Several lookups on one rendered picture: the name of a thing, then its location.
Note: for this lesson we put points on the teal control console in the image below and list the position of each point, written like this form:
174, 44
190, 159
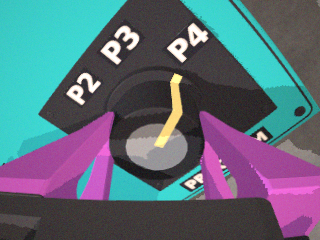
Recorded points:
154, 63

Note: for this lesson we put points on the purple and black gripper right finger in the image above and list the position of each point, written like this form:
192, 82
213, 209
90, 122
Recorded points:
291, 184

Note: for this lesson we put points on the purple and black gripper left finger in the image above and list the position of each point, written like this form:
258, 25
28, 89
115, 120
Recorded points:
54, 170

